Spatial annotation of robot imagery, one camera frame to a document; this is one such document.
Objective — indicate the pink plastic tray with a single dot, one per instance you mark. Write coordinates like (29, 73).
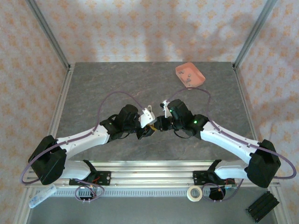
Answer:
(196, 72)

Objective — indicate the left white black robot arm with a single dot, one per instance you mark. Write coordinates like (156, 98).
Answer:
(81, 140)

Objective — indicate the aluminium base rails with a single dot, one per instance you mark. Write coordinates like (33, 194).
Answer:
(151, 177)

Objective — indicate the white tape roll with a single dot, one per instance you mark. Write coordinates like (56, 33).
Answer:
(189, 194)

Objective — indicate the green circuit board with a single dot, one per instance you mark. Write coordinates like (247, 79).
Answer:
(231, 186)

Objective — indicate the clear plastic packet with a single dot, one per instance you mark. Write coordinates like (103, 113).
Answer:
(40, 196)

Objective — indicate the black aluminium extrusion piece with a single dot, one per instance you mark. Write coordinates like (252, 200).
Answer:
(262, 206)

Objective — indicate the aluminium table side rail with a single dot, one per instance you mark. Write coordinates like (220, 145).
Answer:
(61, 105)
(248, 116)

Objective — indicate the aluminium frame post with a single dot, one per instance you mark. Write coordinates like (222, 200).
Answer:
(253, 35)
(50, 35)

